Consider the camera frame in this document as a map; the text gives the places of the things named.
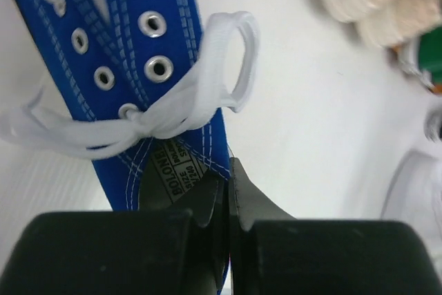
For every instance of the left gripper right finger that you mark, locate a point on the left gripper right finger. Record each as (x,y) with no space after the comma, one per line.
(274,253)

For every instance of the orange wooden shoe shelf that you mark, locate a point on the orange wooden shoe shelf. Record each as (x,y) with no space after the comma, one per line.
(410,28)

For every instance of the green sneaker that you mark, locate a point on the green sneaker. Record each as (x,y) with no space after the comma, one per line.
(421,57)

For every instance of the white sneaker right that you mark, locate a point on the white sneaker right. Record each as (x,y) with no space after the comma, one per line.
(414,195)

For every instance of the white sneaker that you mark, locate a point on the white sneaker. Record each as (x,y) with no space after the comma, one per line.
(432,122)
(414,195)

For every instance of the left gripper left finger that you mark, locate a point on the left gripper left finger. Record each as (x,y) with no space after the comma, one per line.
(181,249)

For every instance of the blue sneaker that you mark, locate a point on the blue sneaker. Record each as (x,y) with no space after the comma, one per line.
(145,84)

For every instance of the white sneaker left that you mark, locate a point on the white sneaker left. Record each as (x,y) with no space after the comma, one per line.
(432,122)

